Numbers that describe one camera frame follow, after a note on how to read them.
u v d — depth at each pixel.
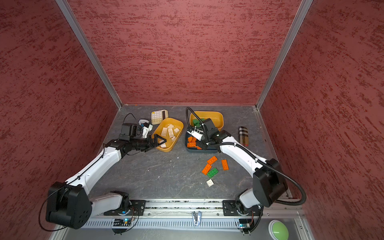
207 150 0.76
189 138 0.98
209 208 0.76
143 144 0.71
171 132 1.02
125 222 0.70
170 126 1.07
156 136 0.73
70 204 0.40
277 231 0.67
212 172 0.85
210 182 0.82
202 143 0.74
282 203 0.45
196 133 0.73
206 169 0.87
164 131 1.03
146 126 0.76
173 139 0.98
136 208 0.76
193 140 0.98
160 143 0.75
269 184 0.42
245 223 0.71
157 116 1.10
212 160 0.92
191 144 0.96
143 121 1.07
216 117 1.10
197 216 0.70
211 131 0.64
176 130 1.04
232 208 0.74
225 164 0.90
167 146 0.89
